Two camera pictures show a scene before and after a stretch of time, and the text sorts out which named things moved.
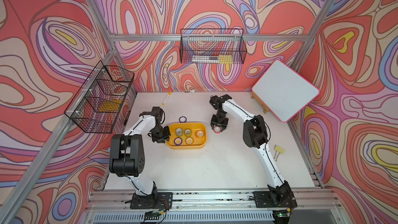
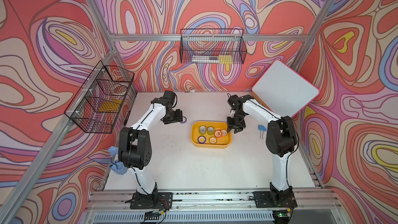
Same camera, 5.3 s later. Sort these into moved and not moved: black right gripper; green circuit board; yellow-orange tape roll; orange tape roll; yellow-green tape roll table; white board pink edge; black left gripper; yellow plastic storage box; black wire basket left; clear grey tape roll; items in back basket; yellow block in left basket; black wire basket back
Moved: orange tape roll; yellow-orange tape roll; yellow-green tape roll table; black right gripper; black left gripper; yellow plastic storage box; clear grey tape roll
Not moved: white board pink edge; black wire basket back; black wire basket left; items in back basket; yellow block in left basket; green circuit board
